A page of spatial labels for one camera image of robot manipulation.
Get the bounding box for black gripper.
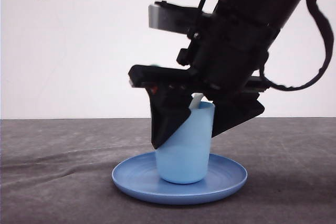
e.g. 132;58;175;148
129;12;270;149

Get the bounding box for white plastic fork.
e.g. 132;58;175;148
188;93;204;110

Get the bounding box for light blue plastic cup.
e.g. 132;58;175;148
155;101;215;184

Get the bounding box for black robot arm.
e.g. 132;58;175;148
129;0;334;148

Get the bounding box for blue plastic plate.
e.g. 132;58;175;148
111;152;248;205

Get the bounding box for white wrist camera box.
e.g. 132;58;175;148
148;1;213;38

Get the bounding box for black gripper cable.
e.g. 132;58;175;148
258;0;331;91

